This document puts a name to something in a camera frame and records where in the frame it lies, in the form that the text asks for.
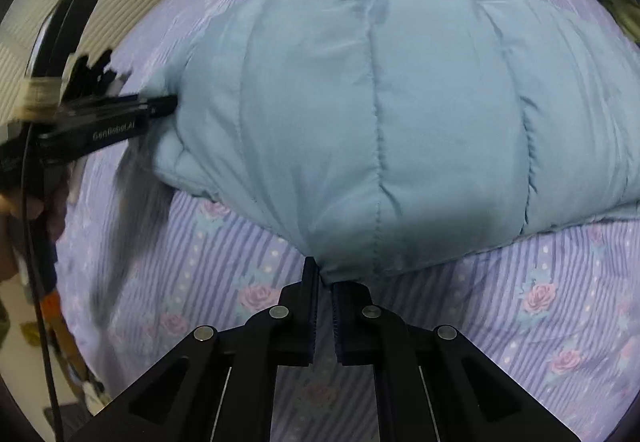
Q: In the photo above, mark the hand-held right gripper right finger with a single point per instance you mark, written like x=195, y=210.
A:
x=338, y=322

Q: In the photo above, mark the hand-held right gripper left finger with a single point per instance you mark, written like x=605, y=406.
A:
x=314, y=322

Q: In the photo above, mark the person's left hand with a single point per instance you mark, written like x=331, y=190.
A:
x=32, y=212

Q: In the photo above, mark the purple floral bed sheet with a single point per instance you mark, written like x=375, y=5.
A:
x=210, y=272

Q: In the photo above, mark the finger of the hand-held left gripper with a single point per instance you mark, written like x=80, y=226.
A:
x=162, y=106

